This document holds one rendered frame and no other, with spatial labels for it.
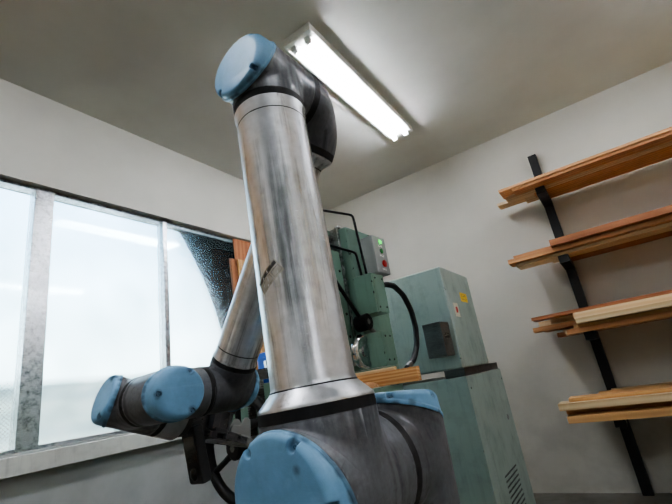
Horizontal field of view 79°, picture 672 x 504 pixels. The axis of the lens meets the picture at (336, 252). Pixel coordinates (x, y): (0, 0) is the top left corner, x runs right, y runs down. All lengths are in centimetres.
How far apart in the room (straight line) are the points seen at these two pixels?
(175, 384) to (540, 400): 299
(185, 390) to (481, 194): 323
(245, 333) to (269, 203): 32
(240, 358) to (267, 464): 37
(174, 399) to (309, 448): 36
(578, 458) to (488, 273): 140
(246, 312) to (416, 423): 37
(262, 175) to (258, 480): 38
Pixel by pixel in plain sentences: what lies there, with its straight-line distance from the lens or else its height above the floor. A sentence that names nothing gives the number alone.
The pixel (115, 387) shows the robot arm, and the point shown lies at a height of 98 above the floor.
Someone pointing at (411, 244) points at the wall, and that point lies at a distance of 382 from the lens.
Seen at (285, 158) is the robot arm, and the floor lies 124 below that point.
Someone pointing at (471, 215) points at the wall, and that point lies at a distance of 369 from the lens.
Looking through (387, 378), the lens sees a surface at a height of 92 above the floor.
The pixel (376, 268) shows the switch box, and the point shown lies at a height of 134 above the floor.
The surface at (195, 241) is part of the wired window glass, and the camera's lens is 315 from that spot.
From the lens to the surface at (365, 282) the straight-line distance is 154.
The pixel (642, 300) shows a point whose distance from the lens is 296.
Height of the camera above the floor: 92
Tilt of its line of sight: 18 degrees up
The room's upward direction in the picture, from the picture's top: 9 degrees counter-clockwise
